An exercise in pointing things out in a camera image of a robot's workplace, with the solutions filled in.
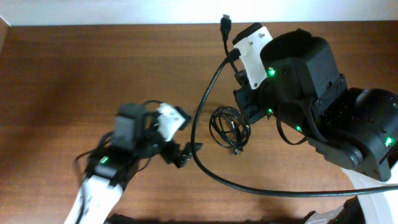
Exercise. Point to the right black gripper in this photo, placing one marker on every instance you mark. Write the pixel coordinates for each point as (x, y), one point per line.
(246, 96)

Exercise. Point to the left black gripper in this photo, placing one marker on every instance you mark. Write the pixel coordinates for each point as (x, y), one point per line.
(176, 157)

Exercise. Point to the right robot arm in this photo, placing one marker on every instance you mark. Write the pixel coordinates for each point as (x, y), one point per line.
(294, 78)

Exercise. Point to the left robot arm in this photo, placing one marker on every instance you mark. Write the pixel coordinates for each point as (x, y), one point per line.
(138, 134)

